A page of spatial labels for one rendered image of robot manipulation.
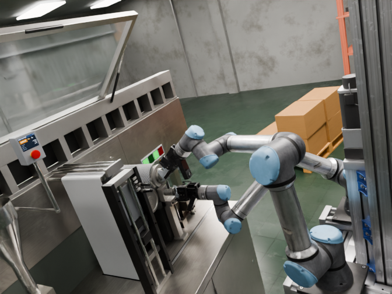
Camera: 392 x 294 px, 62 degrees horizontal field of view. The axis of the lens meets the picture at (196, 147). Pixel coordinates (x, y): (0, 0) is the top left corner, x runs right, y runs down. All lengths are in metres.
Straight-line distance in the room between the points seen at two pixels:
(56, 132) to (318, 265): 1.25
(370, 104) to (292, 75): 7.26
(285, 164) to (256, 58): 7.72
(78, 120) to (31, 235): 0.59
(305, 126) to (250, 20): 5.22
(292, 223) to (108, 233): 0.80
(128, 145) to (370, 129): 1.30
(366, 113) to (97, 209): 1.11
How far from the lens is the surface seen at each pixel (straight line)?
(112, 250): 1.60
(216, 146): 1.42
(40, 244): 1.62
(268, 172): 1.07
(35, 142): 1.21
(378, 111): 1.23
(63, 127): 1.69
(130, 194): 1.35
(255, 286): 2.16
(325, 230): 1.38
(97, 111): 1.84
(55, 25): 1.30
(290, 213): 1.16
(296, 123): 3.85
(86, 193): 1.47
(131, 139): 2.01
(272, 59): 8.57
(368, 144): 1.28
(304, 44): 8.21
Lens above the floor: 1.87
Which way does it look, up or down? 19 degrees down
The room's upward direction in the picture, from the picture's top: 16 degrees counter-clockwise
